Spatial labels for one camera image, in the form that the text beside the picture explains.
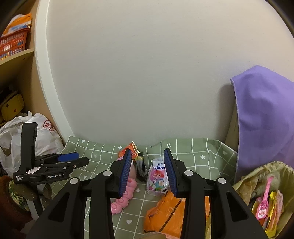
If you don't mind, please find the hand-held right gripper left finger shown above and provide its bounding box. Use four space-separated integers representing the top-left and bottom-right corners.
27 148 133 239

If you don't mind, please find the orange and white packet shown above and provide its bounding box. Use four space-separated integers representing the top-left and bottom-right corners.
1 13 33 38

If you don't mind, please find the person's left hand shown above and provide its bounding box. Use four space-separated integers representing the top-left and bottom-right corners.
22 183 53 200

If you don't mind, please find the purple cloth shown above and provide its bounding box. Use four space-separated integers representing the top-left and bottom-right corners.
230 65 294 184

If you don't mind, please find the white plastic bag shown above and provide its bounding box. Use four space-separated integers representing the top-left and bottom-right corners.
0 111 65 177

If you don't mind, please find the olive plastic bag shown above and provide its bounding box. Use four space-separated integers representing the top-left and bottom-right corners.
232 161 294 238

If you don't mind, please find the yellow plush toy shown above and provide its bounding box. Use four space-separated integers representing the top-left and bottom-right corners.
1 93 24 121

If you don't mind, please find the black wrapper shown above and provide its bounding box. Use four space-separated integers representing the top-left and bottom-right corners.
135 152 148 183

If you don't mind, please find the yellow snack packet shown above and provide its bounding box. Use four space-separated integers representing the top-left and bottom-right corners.
264 191 284 232

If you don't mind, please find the orange plastic bag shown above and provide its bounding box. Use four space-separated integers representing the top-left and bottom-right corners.
144 191 210 238

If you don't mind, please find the cartoon print tissue packet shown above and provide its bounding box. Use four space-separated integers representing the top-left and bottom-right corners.
146 158 171 197

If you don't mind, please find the orange plastic basket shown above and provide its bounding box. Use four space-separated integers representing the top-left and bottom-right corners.
0 29 31 61

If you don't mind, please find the red-orange snack packet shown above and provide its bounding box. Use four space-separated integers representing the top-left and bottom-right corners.
118 142 141 159

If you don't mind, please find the wooden shelf unit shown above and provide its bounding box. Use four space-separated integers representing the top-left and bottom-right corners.
0 0 76 143

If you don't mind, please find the pink caterpillar toy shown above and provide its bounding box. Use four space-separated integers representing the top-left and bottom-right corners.
111 157 138 215

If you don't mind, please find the green checked tablecloth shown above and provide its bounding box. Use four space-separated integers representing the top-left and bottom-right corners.
49 135 238 239

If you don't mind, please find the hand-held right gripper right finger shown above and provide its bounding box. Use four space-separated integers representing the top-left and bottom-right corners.
164 147 269 239

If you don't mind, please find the long pink packet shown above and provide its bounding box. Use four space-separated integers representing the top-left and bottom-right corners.
256 176 275 219

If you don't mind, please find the person's left forearm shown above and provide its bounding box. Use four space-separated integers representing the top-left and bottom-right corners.
0 176 33 230

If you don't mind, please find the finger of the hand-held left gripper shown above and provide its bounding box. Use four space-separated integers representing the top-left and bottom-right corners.
42 152 80 164
46 157 90 172

